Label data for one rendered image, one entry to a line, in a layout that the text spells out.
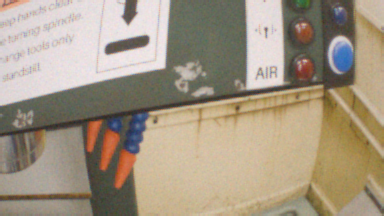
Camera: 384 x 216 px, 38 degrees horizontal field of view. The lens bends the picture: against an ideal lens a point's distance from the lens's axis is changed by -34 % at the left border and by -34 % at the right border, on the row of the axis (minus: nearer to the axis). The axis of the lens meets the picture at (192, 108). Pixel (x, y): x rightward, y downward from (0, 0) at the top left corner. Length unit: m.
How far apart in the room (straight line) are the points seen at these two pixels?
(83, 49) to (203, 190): 1.48
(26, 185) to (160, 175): 0.67
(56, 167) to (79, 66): 0.81
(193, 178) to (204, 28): 1.41
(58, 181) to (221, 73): 0.81
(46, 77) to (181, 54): 0.10
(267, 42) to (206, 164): 1.38
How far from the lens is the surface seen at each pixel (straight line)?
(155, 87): 0.49
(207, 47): 0.49
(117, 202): 1.39
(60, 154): 1.25
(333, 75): 0.55
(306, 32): 0.51
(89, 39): 0.45
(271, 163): 1.97
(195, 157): 1.85
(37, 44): 0.44
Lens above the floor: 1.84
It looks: 28 degrees down
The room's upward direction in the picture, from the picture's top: 2 degrees clockwise
